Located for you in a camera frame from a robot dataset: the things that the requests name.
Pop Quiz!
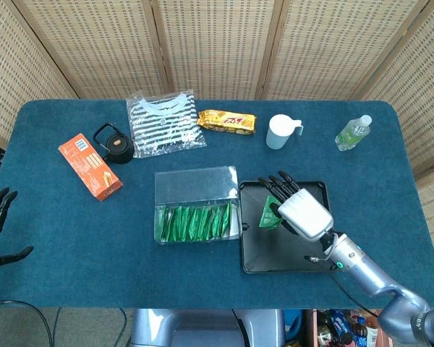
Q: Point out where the orange snack carton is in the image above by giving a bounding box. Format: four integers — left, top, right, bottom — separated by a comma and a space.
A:
58, 132, 124, 202

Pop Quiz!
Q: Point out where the small black teapot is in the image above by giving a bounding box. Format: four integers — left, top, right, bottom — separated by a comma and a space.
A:
93, 122, 135, 165

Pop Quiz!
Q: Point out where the blue felt table cover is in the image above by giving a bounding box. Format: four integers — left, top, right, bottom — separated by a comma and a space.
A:
0, 99, 434, 310

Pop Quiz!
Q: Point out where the black arm cable with connector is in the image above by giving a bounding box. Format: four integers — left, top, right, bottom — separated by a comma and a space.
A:
303, 255, 379, 319

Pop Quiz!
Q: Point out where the striped shirt in plastic bag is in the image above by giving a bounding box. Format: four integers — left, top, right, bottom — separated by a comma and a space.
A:
125, 90, 208, 159

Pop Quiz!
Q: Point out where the white plastic mug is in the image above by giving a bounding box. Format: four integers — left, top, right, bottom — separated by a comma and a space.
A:
265, 113, 305, 150

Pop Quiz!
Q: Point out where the clear bottle with green liquid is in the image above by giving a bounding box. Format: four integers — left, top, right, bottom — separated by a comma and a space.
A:
334, 114, 373, 152

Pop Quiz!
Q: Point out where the woven bamboo folding screen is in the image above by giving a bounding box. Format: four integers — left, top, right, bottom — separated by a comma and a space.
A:
0, 0, 434, 254

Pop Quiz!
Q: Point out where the golden snack packet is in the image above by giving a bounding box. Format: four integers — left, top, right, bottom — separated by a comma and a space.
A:
196, 109, 258, 136

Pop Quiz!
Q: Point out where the box of assorted snacks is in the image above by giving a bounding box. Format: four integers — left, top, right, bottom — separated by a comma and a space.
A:
303, 309, 388, 347

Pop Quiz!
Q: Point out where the black square plastic tray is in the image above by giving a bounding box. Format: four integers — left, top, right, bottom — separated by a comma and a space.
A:
237, 180, 339, 274

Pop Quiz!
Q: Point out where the clear box of green packets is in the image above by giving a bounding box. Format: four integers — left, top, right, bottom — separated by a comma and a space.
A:
153, 166, 242, 245

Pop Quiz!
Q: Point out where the grey robot torso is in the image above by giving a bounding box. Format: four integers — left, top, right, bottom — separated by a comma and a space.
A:
129, 309, 286, 347

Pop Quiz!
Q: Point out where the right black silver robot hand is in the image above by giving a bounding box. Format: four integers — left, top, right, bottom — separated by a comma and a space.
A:
257, 170, 334, 241

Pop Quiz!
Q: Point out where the black floor cable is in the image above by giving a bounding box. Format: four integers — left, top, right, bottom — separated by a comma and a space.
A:
0, 299, 55, 347

